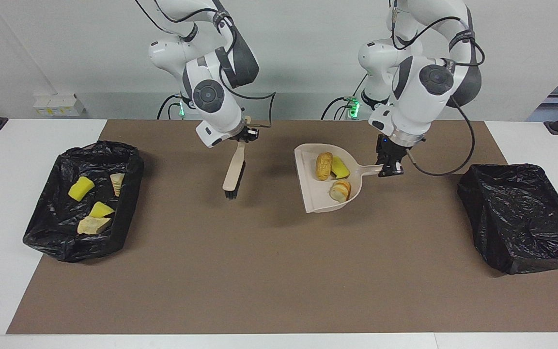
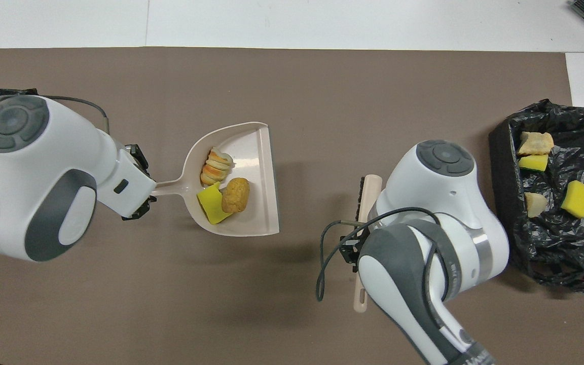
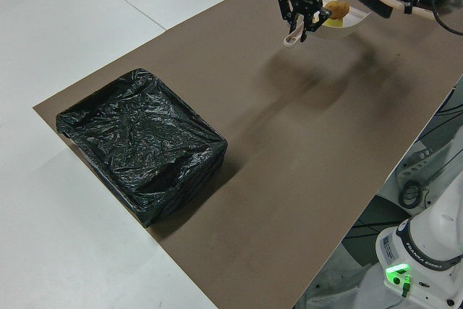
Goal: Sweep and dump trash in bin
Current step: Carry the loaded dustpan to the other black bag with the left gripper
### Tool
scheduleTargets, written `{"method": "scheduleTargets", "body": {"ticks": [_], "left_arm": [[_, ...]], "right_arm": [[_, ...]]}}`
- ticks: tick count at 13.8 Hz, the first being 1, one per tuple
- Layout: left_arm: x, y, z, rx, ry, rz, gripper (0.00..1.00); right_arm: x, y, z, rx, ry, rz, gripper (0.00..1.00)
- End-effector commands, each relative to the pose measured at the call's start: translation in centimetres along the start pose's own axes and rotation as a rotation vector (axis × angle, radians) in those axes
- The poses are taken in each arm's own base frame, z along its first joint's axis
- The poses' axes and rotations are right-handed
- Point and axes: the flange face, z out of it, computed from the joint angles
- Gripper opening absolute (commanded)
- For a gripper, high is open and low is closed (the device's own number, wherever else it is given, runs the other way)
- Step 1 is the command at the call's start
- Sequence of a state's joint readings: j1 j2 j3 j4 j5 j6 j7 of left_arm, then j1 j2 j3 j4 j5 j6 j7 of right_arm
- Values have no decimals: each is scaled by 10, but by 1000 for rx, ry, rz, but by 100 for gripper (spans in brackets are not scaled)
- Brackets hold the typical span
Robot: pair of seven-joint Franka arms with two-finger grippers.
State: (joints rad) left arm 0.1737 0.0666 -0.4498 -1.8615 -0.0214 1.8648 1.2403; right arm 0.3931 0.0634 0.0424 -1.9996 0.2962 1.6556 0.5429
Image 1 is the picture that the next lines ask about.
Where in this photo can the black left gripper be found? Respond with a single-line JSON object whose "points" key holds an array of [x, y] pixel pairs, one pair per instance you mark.
{"points": [[390, 151]]}

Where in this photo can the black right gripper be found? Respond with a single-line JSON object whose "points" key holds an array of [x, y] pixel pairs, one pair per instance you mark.
{"points": [[241, 135]]}

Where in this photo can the beige hand brush black bristles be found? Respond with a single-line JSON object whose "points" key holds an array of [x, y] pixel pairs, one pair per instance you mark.
{"points": [[235, 169]]}

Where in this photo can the large yellow sponge piece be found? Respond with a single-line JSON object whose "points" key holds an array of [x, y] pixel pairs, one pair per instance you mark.
{"points": [[340, 168]]}

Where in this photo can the orange white croissant piece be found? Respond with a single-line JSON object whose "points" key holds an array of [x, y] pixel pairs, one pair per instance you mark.
{"points": [[341, 190]]}

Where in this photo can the brown fried bread roll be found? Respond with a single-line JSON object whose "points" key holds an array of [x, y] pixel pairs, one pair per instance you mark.
{"points": [[324, 166]]}

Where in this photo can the beige plastic dustpan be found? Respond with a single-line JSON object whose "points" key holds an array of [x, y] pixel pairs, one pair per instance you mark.
{"points": [[313, 194]]}

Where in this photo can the pale bread chunk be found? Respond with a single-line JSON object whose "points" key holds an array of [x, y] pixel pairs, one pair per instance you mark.
{"points": [[92, 225], [117, 183]]}

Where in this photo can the small yellow sponge piece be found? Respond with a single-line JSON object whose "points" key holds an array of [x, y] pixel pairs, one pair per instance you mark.
{"points": [[81, 189], [100, 210]]}

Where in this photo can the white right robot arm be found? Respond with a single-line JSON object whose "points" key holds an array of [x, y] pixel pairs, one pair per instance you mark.
{"points": [[211, 97]]}

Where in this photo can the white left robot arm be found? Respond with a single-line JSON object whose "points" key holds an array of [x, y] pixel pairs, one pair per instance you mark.
{"points": [[424, 97]]}

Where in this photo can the black trash bag bin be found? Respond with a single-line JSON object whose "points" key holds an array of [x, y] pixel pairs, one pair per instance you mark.
{"points": [[56, 242], [516, 218]]}

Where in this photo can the brown table mat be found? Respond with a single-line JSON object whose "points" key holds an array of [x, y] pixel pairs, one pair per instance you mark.
{"points": [[279, 300]]}

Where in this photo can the white wall socket box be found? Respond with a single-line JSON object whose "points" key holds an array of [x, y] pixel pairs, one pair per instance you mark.
{"points": [[58, 105]]}

